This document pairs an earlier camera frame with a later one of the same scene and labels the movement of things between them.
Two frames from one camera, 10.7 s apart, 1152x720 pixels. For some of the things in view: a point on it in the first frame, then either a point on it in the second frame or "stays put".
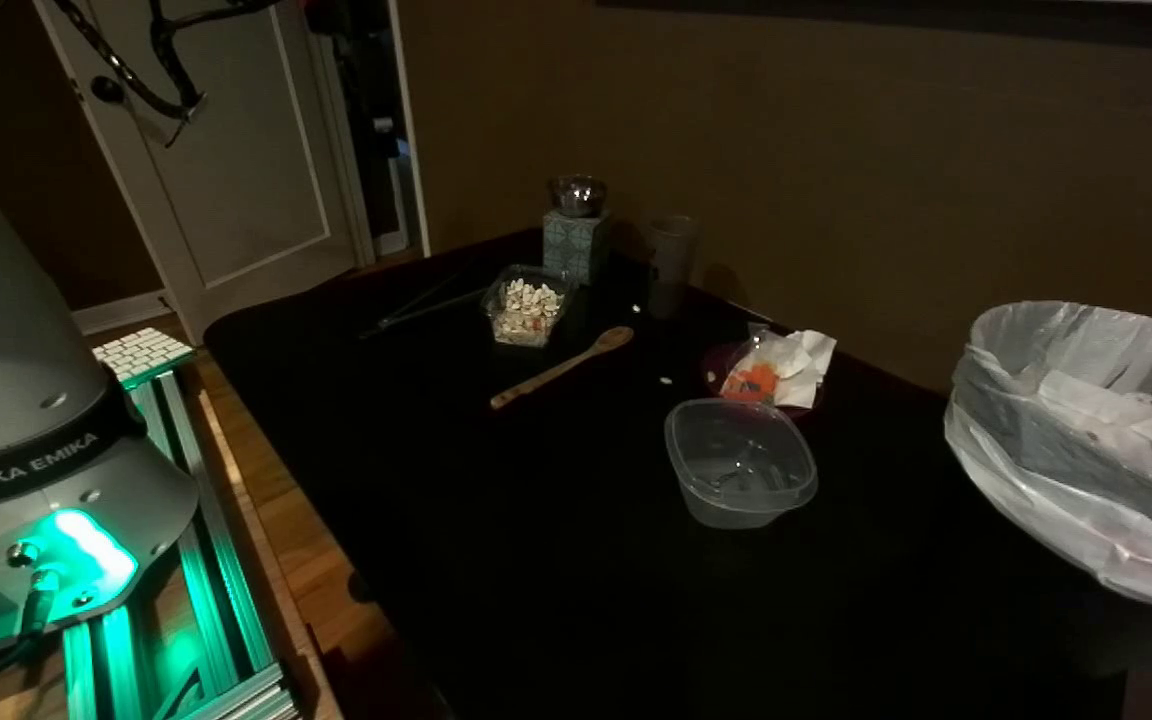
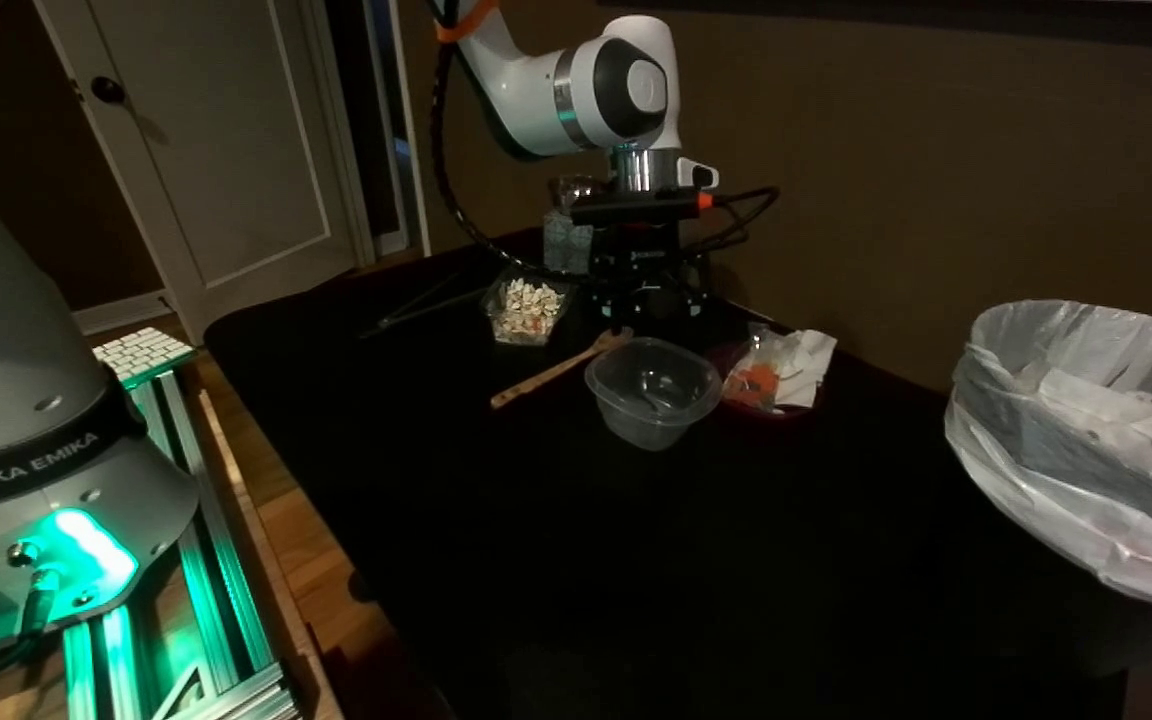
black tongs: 404,315 stays put
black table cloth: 576,511 stays put
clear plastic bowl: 739,461 to 648,392
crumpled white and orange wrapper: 783,369 stays put
